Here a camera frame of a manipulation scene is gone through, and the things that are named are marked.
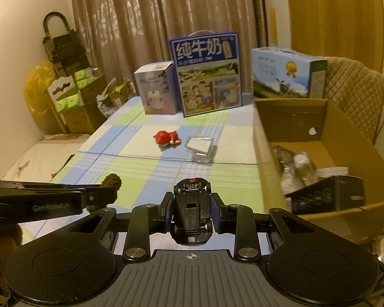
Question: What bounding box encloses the yellow curtain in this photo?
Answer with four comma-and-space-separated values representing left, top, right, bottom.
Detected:
286, 0, 384, 71

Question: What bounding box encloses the white carton of green packs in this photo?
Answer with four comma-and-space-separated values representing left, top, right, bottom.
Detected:
46, 77, 85, 113

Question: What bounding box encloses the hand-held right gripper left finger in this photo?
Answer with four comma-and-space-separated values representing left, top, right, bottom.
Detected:
69, 192, 175, 263

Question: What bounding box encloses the folding hand cart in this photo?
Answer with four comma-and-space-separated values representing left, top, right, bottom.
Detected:
42, 12, 88, 72

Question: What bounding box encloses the bag of cotton swabs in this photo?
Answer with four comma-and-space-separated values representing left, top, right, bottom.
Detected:
280, 152, 319, 196

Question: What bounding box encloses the light blue milk carton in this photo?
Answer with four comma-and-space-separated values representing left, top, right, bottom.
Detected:
251, 47, 327, 99

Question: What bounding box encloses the white humidifier box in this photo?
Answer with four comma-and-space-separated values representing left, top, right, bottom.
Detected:
134, 60, 176, 116

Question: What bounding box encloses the blue cartoon milk carton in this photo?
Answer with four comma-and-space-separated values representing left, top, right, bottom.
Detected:
168, 31, 243, 117

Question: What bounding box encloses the brown patterned curtain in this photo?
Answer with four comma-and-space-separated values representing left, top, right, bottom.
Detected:
69, 0, 270, 97

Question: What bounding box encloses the white plastic bag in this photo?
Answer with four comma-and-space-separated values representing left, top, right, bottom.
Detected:
96, 78, 132, 118

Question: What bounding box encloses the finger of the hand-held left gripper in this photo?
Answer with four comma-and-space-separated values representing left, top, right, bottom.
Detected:
0, 181, 100, 189
0, 187, 118, 212

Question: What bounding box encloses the beige quilted cushion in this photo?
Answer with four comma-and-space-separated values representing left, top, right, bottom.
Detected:
323, 57, 384, 145

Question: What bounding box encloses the black toy car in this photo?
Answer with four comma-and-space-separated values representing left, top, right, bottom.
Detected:
170, 177, 216, 247

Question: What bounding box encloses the clear plastic cup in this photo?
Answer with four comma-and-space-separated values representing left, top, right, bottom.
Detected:
271, 145, 295, 171

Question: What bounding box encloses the black product box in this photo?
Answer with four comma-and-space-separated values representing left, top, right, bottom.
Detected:
283, 175, 366, 215

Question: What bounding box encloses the yellow plastic bag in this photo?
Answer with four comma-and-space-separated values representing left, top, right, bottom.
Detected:
24, 61, 60, 117

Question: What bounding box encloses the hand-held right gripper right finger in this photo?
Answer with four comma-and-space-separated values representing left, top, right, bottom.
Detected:
211, 192, 314, 262

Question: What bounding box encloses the clear plastic case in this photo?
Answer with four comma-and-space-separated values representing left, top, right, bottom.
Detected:
185, 136, 217, 164

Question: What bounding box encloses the red toy figure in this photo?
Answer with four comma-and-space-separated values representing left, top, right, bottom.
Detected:
153, 130, 180, 146

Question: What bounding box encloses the brown knitted item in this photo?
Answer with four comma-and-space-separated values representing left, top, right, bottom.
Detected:
102, 173, 123, 196

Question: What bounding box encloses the brown cardboard box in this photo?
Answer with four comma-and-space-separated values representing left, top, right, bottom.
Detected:
253, 97, 384, 244

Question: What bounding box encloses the person's left hand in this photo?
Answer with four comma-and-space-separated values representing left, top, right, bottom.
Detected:
0, 222, 24, 263

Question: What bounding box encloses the plaid bed sheet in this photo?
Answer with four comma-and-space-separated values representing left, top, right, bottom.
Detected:
19, 96, 269, 254

